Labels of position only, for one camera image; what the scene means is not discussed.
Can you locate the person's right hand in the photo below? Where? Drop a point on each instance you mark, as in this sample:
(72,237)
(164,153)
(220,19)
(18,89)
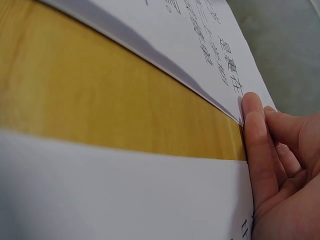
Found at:
(295,190)

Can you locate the white handwritten paper sheet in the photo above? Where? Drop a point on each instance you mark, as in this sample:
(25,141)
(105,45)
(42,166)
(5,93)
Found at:
(200,30)

